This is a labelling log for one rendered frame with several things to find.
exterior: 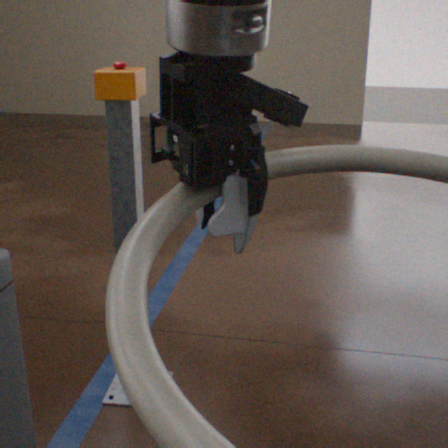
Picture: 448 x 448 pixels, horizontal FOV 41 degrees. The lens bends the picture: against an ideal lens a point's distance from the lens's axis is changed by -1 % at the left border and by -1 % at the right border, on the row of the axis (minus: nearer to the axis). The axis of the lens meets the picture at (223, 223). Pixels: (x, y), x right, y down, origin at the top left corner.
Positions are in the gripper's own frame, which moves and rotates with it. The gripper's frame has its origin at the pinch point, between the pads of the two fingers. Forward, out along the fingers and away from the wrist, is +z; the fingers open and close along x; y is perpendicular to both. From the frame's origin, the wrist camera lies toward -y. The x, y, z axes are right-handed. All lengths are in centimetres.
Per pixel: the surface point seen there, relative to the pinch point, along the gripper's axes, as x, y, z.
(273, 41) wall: -403, -426, 140
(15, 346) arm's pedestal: -43, 11, 44
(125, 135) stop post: -96, -47, 36
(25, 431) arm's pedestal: -39, 14, 62
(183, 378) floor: -78, -55, 126
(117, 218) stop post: -94, -42, 62
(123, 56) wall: -532, -320, 170
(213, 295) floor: -119, -103, 139
